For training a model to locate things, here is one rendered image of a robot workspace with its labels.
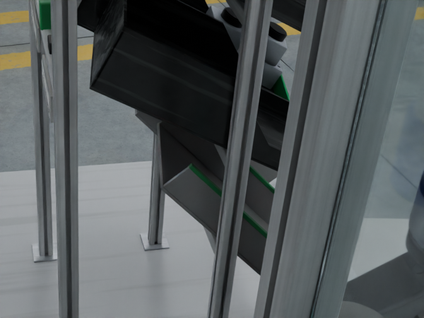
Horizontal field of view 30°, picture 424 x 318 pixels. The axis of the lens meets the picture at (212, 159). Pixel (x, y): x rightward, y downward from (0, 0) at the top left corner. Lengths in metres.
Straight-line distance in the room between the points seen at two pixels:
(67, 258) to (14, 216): 0.51
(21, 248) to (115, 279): 0.16
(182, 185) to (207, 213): 0.05
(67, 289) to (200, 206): 0.16
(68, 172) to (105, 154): 2.24
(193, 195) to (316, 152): 0.57
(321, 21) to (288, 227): 0.08
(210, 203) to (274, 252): 0.52
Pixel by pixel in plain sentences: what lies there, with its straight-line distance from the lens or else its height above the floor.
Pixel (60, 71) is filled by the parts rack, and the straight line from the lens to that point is 0.69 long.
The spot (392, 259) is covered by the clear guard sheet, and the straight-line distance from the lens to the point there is 0.26.
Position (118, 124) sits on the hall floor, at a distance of 3.17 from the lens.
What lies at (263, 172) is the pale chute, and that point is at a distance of 1.18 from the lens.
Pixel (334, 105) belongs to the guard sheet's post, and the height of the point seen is 1.55.
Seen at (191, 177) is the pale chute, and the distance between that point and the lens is 0.83.
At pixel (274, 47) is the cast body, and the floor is 1.25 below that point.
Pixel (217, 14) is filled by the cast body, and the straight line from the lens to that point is 0.96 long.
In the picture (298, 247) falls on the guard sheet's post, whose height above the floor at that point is 1.49.
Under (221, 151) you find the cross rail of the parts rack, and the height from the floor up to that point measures 1.23.
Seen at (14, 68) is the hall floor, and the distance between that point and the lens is 3.58.
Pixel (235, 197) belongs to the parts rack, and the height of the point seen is 1.20.
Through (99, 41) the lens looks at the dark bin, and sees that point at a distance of 0.82.
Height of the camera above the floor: 1.68
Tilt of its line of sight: 34 degrees down
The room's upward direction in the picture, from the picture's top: 6 degrees clockwise
